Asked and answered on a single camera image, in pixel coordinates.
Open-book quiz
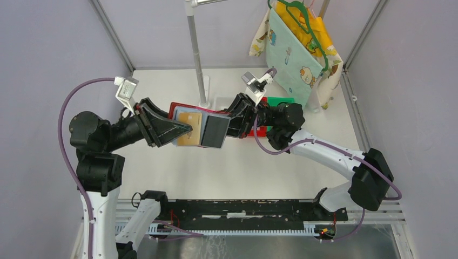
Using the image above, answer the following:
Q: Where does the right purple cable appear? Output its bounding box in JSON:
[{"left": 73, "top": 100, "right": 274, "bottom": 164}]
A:
[{"left": 253, "top": 67, "right": 403, "bottom": 242}]

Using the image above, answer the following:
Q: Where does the red leather card holder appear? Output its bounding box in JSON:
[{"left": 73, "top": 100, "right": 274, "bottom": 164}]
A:
[{"left": 169, "top": 102, "right": 231, "bottom": 148}]

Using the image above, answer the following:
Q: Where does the white cable duct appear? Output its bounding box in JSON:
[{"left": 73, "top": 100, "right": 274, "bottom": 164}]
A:
[{"left": 143, "top": 222, "right": 337, "bottom": 237}]

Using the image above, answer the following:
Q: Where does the green plastic bin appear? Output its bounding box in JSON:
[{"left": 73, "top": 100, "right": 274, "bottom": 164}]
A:
[{"left": 267, "top": 97, "right": 295, "bottom": 106}]

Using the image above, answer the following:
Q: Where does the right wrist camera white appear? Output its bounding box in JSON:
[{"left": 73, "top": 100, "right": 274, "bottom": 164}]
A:
[{"left": 241, "top": 67, "right": 277, "bottom": 106}]

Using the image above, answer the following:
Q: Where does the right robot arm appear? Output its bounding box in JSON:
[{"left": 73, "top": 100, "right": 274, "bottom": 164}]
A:
[{"left": 222, "top": 93, "right": 402, "bottom": 220}]

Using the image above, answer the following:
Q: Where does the purple cable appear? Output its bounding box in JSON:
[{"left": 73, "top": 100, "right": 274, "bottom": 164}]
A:
[
  {"left": 58, "top": 77, "right": 203, "bottom": 259},
  {"left": 253, "top": 67, "right": 403, "bottom": 242}
]

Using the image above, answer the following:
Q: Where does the mint cartoon cloth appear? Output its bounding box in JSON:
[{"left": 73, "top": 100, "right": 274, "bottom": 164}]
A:
[{"left": 266, "top": 9, "right": 323, "bottom": 107}]

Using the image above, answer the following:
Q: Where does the green clothes hanger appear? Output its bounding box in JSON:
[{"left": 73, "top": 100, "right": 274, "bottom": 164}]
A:
[{"left": 266, "top": 1, "right": 337, "bottom": 76}]

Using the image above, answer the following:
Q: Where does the silver stand pole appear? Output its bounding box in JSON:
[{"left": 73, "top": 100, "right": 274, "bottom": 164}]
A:
[{"left": 184, "top": 0, "right": 204, "bottom": 83}]

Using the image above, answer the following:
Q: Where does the cream cartoon cloth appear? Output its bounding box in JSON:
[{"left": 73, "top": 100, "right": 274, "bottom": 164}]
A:
[{"left": 248, "top": 11, "right": 343, "bottom": 112}]

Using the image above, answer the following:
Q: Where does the red plastic bin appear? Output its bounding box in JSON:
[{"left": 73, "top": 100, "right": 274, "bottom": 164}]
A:
[{"left": 247, "top": 97, "right": 268, "bottom": 138}]

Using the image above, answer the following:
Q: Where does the white stand base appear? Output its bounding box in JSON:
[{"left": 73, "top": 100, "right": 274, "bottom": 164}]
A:
[{"left": 198, "top": 75, "right": 211, "bottom": 108}]

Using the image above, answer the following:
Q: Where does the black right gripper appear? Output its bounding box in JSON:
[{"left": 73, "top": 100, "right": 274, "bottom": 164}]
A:
[{"left": 206, "top": 93, "right": 276, "bottom": 139}]

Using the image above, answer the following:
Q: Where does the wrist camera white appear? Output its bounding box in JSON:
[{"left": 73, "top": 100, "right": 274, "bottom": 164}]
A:
[
  {"left": 114, "top": 77, "right": 139, "bottom": 113},
  {"left": 241, "top": 67, "right": 277, "bottom": 106}
]

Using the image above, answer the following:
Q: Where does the dark grey credit card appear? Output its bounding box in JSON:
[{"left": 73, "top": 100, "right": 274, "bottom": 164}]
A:
[{"left": 200, "top": 115, "right": 230, "bottom": 148}]

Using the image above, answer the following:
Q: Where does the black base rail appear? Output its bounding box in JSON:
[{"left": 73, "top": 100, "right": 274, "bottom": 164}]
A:
[{"left": 157, "top": 199, "right": 348, "bottom": 230}]

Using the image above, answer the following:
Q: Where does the white plastic bin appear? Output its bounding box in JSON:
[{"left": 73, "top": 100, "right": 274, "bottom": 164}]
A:
[{"left": 212, "top": 96, "right": 235, "bottom": 111}]

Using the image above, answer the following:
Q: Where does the gold credit card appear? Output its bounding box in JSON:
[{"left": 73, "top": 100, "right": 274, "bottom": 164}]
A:
[{"left": 177, "top": 112, "right": 203, "bottom": 147}]

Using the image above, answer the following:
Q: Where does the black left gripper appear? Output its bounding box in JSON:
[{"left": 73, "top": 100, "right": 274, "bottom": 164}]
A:
[{"left": 105, "top": 95, "right": 193, "bottom": 149}]

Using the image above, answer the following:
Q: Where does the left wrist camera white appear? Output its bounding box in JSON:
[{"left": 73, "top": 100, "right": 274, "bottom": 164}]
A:
[{"left": 114, "top": 77, "right": 139, "bottom": 113}]

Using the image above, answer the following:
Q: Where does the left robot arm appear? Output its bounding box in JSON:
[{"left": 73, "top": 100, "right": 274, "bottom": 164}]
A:
[{"left": 69, "top": 98, "right": 192, "bottom": 258}]

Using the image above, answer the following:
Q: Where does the yellow garment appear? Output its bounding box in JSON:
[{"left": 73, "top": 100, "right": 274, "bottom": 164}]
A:
[{"left": 275, "top": 1, "right": 338, "bottom": 58}]

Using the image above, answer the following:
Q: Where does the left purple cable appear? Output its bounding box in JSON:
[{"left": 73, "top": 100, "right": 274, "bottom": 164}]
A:
[{"left": 58, "top": 77, "right": 203, "bottom": 259}]

